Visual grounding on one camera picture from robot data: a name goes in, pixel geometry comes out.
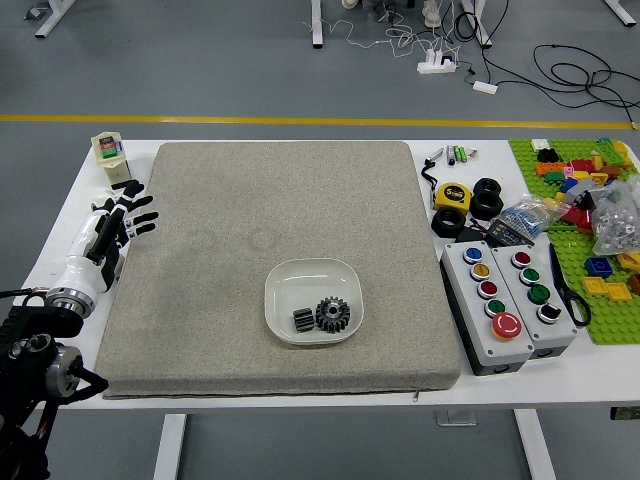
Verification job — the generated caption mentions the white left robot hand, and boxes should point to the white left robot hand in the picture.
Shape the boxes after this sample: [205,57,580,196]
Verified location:
[49,179,160,300]

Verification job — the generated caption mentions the big dark metal gear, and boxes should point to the big dark metal gear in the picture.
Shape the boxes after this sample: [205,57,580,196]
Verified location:
[313,296,357,335]

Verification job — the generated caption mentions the five-button control box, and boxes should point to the five-button control box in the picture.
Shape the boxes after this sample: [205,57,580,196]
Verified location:
[439,241,535,377]

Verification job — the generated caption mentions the four-button control box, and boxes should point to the four-button control box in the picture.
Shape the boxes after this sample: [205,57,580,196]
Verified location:
[491,244,579,360]

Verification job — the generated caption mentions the white table leg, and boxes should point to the white table leg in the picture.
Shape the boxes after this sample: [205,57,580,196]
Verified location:
[152,413,187,480]
[514,409,555,480]

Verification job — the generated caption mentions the white square dish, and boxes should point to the white square dish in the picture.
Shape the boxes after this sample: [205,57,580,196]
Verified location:
[263,257,363,344]

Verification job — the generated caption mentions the grey-brown mat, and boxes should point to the grey-brown mat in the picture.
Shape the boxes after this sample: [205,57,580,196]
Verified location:
[93,140,462,397]

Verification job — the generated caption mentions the white background table foot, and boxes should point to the white background table foot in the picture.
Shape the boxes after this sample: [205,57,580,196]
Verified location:
[459,0,494,49]
[604,0,640,27]
[310,0,326,50]
[34,0,76,39]

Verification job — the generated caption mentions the yellow tape measure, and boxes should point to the yellow tape measure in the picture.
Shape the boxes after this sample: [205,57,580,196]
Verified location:
[432,181,473,212]

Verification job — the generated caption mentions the black small pouch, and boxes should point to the black small pouch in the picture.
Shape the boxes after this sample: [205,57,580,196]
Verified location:
[455,219,494,246]

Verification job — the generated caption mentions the white power strip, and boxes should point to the white power strip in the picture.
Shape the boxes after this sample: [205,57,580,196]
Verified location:
[417,49,459,75]

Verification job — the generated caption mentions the black display module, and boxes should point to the black display module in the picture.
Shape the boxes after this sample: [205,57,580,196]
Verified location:
[487,218,535,248]

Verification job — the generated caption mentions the plastic bag of blue parts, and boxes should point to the plastic bag of blue parts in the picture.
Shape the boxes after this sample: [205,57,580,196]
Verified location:
[492,194,569,236]

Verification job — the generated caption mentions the black scissors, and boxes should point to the black scissors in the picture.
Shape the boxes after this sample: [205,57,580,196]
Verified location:
[548,243,592,328]

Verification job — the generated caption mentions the green brick baseplate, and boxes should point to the green brick baseplate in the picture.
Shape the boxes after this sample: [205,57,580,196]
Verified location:
[507,137,640,346]

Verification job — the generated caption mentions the blue square brick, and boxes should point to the blue square brick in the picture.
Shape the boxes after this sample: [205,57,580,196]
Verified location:
[584,256,614,278]

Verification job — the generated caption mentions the plastic bag of silver nuts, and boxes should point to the plastic bag of silver nuts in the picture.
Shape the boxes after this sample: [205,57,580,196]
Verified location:
[591,174,640,257]

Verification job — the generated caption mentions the cream switch box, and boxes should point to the cream switch box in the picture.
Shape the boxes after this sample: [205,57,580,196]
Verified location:
[91,130,134,187]

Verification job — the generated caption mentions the silver usb stick with lanyard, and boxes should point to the silver usb stick with lanyard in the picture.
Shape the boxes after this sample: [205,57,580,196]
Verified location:
[421,147,446,195]

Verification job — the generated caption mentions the white tangled floor cable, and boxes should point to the white tangled floor cable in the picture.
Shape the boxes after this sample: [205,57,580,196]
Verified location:
[299,12,464,59]

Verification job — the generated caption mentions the long black floor cable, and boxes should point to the long black floor cable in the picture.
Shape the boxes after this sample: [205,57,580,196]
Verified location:
[532,43,640,126]

